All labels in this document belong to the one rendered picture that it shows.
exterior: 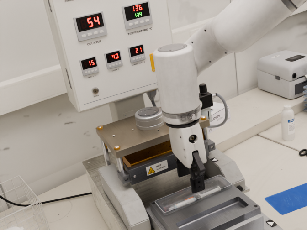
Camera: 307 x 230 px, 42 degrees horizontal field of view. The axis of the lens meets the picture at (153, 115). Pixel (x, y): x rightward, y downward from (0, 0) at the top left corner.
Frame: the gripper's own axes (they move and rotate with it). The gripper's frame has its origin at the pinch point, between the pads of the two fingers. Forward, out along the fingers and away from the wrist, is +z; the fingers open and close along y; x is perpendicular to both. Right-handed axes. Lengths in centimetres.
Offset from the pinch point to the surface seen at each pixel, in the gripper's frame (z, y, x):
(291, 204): 29.5, 11.3, -36.5
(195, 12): -21, 88, -46
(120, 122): -6.2, 27.9, 8.2
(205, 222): 6.7, -8.3, 1.1
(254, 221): 4.0, -16.3, -6.6
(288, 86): 18, 69, -80
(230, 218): 5.1, -11.7, -3.4
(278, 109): 25, 64, -70
